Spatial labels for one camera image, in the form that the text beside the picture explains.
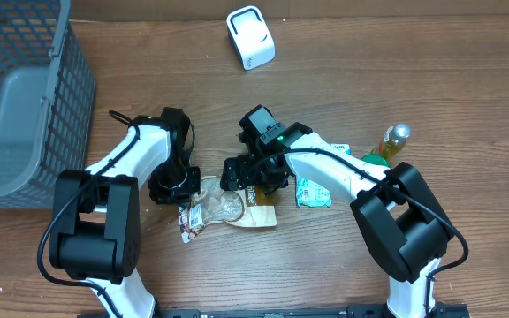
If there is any yellow dish soap bottle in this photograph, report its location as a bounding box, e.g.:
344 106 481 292
371 123 411 162

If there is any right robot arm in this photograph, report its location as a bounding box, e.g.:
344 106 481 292
220 105 458 317

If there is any mint green wipes pack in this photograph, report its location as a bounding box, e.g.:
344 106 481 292
295 177 332 208

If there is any white barcode scanner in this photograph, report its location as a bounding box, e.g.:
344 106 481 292
226 5 276 71

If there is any brown white snack bag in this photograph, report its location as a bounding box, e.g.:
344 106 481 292
179 176 277 244

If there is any grey plastic shopping basket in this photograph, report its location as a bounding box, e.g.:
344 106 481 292
0 0 96 208

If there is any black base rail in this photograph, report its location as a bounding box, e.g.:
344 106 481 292
77 303 471 318

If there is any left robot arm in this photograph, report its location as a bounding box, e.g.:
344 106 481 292
37 108 201 317

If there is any green lid seasoning jar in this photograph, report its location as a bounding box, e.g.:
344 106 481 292
361 153 390 167

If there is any Kleenex pocket tissue pack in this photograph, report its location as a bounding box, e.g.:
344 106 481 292
330 143 351 155

